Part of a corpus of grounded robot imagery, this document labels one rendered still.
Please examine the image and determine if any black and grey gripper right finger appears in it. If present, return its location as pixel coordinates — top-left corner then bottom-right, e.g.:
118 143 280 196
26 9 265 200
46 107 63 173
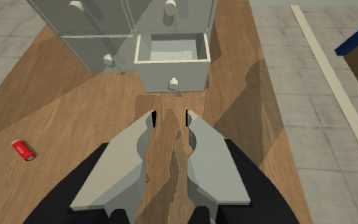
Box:
186 109 300 224

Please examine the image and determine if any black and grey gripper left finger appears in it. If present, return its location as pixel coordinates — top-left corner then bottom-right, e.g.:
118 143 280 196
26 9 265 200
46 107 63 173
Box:
22 110 157 224

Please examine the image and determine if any red battery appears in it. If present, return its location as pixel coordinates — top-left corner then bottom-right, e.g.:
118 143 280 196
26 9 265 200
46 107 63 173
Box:
11 140 36 161

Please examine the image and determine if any grey chest of drawers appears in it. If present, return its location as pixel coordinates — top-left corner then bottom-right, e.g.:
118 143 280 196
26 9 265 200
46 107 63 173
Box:
26 0 218 73

